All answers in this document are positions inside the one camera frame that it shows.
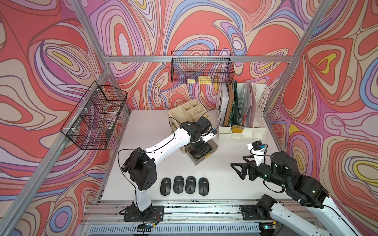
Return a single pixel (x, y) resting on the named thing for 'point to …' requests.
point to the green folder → (234, 120)
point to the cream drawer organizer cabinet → (188, 112)
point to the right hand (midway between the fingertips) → (238, 165)
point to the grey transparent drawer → (214, 147)
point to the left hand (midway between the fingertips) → (204, 147)
